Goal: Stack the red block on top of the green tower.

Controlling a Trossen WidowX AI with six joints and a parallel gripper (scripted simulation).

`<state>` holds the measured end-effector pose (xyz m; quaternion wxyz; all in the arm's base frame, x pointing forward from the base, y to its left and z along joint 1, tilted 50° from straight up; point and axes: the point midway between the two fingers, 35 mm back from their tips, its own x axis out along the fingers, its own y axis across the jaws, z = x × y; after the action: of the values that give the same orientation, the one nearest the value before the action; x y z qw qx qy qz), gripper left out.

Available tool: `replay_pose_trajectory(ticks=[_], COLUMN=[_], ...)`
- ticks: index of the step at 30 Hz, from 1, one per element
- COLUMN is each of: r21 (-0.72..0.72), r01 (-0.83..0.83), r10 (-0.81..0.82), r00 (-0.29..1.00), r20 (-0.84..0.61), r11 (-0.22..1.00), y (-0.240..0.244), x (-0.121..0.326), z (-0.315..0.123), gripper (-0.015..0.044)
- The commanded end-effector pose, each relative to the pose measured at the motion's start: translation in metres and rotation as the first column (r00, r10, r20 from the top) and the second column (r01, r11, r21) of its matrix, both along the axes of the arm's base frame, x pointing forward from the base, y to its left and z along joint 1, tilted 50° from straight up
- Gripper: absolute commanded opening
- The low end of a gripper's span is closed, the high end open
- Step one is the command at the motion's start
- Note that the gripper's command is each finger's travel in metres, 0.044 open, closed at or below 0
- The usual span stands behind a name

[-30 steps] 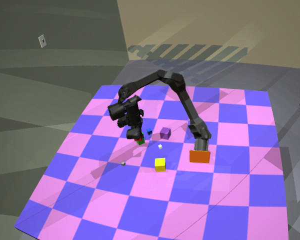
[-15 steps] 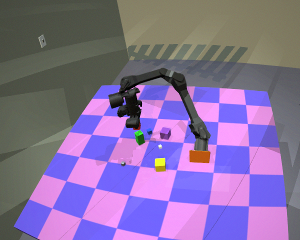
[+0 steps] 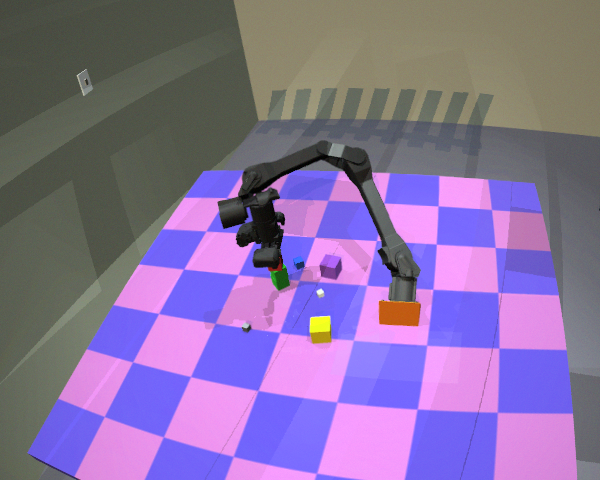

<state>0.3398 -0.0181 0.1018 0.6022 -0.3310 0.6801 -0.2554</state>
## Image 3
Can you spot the small blue cube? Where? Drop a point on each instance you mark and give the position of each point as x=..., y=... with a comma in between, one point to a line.
x=298, y=262

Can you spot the yellow block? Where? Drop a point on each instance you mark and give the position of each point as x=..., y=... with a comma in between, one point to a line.
x=320, y=330

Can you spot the purple cube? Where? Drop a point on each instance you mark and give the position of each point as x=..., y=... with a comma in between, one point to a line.
x=331, y=267

